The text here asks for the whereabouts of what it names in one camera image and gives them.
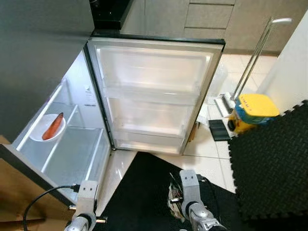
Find green food seasoning packet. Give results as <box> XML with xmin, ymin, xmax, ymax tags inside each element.
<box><xmin>166</xmin><ymin>174</ymin><xmax>186</xmax><ymax>223</ymax></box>

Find clear fridge door bin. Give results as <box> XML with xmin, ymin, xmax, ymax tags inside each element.
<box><xmin>99</xmin><ymin>84</ymin><xmax>205</xmax><ymax>131</ymax></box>
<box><xmin>109</xmin><ymin>126</ymin><xmax>193</xmax><ymax>155</ymax></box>

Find grey steel fridge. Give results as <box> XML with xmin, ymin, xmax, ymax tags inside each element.
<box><xmin>0</xmin><ymin>46</ymin><xmax>116</xmax><ymax>215</ymax></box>

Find glass fridge shelf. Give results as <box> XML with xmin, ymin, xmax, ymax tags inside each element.
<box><xmin>12</xmin><ymin>79</ymin><xmax>83</xmax><ymax>162</ymax></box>

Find yellow lidded container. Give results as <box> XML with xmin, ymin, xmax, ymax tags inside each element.
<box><xmin>227</xmin><ymin>92</ymin><xmax>280</xmax><ymax>135</ymax></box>

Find black foam floor mat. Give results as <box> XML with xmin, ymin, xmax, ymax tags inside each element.
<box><xmin>227</xmin><ymin>100</ymin><xmax>308</xmax><ymax>223</ymax></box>

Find white floor tool head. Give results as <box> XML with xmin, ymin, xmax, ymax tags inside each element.
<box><xmin>214</xmin><ymin>93</ymin><xmax>240</xmax><ymax>119</ymax></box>

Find black ribbed pad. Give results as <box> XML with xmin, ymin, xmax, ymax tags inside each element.
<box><xmin>208</xmin><ymin>119</ymin><xmax>233</xmax><ymax>142</ymax></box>

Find grey kitchen cabinets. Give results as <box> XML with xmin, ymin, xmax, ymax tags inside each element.
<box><xmin>120</xmin><ymin>0</ymin><xmax>308</xmax><ymax>54</ymax></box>

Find black induction cooktop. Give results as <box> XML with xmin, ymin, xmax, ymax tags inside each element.
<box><xmin>89</xmin><ymin>0</ymin><xmax>134</xmax><ymax>31</ymax></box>

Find clear crisper drawer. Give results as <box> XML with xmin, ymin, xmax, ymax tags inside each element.
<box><xmin>41</xmin><ymin>126</ymin><xmax>110</xmax><ymax>203</ymax></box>

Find orange carrot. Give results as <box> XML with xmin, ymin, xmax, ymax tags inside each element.
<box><xmin>41</xmin><ymin>112</ymin><xmax>64</xmax><ymax>141</ymax></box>

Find white bowl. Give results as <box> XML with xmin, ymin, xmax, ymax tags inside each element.
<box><xmin>29</xmin><ymin>114</ymin><xmax>67</xmax><ymax>143</ymax></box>

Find grey freezer door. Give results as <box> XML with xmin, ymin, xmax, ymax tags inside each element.
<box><xmin>0</xmin><ymin>0</ymin><xmax>95</xmax><ymax>143</ymax></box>

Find metal pole handle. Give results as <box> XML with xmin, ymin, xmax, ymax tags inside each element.
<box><xmin>233</xmin><ymin>17</ymin><xmax>293</xmax><ymax>100</ymax></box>

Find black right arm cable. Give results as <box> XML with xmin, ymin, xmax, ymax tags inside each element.
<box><xmin>199</xmin><ymin>175</ymin><xmax>218</xmax><ymax>215</ymax></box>

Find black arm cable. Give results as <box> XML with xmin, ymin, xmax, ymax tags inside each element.
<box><xmin>22</xmin><ymin>184</ymin><xmax>81</xmax><ymax>231</ymax></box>
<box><xmin>199</xmin><ymin>175</ymin><xmax>218</xmax><ymax>215</ymax></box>

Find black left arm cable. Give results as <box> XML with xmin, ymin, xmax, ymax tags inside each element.
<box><xmin>22</xmin><ymin>184</ymin><xmax>81</xmax><ymax>231</ymax></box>

